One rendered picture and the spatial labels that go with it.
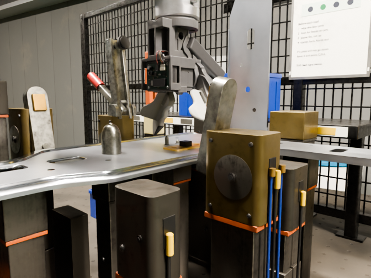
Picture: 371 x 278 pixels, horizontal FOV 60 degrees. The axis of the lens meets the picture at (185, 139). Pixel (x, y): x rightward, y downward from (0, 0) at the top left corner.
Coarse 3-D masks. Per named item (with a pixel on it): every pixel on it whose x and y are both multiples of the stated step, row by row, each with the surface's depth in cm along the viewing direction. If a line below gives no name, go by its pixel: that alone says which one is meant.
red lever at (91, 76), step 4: (92, 72) 77; (88, 76) 76; (92, 76) 76; (96, 76) 76; (88, 80) 77; (92, 80) 75; (96, 80) 75; (100, 80) 76; (92, 84) 76; (96, 84) 74; (100, 84) 74; (104, 84) 75; (96, 88) 75; (100, 88) 74; (104, 88) 74; (100, 92) 74; (104, 92) 73; (108, 92) 73; (104, 96) 73; (108, 96) 72; (108, 100) 72; (120, 104) 70; (124, 108) 70; (124, 112) 70
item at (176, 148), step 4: (184, 140) 59; (180, 144) 58; (184, 144) 57; (188, 144) 58; (192, 144) 60; (196, 144) 61; (164, 148) 56; (168, 148) 55; (172, 148) 55; (176, 148) 55; (180, 148) 55; (184, 148) 55; (188, 148) 56; (192, 148) 57
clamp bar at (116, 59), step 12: (120, 36) 67; (108, 48) 69; (120, 48) 67; (108, 60) 69; (120, 60) 71; (108, 72) 69; (120, 72) 70; (120, 84) 70; (120, 96) 70; (120, 108) 69
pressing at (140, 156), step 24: (96, 144) 60; (144, 144) 62; (0, 168) 42; (24, 168) 43; (48, 168) 41; (72, 168) 41; (96, 168) 41; (120, 168) 41; (144, 168) 43; (168, 168) 46; (0, 192) 32; (24, 192) 34
